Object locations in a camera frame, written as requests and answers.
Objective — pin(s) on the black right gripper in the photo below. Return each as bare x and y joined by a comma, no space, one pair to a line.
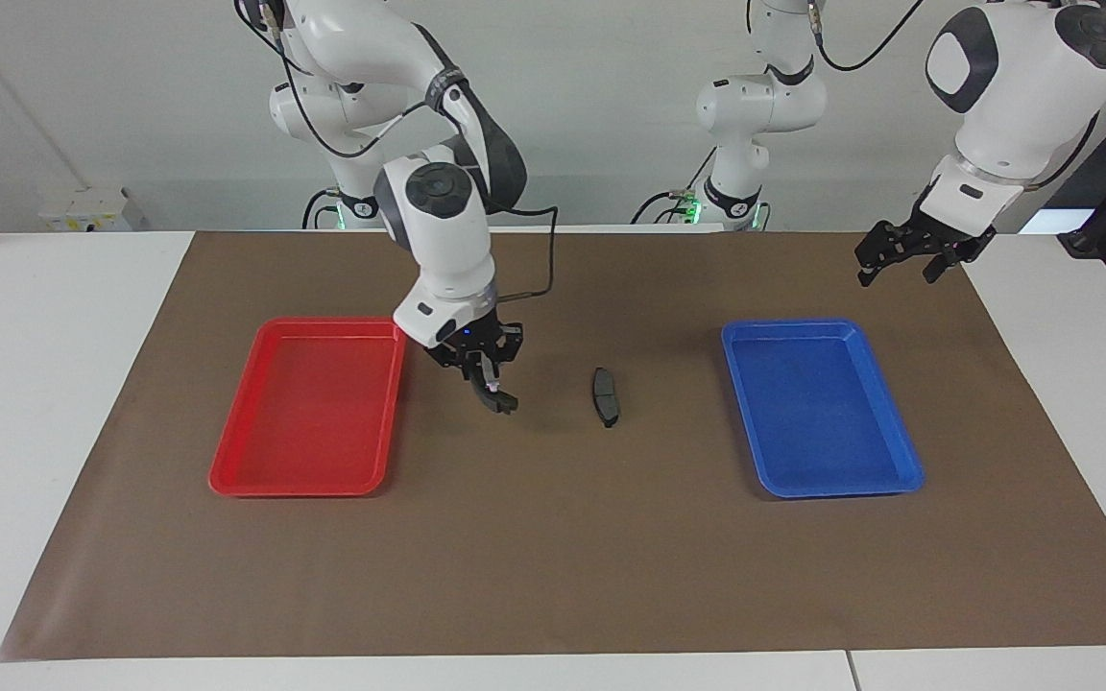
476,341

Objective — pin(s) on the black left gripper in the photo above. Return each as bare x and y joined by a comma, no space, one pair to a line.
937,240

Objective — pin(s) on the curved brake shoe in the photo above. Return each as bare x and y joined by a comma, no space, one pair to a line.
503,403

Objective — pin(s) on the grey brake pad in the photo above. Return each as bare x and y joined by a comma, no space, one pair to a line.
607,398

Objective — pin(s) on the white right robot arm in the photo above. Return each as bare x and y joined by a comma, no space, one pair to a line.
443,230

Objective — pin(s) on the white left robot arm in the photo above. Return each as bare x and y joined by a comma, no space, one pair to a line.
1023,86

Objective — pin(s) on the blue plastic tray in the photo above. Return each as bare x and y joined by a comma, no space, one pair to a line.
822,413

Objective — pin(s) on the red plastic tray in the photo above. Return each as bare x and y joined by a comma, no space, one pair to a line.
303,413

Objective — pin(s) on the brown paper mat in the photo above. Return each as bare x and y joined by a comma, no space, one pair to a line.
553,557

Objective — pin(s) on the white wall box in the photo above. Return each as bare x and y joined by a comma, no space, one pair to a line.
83,209

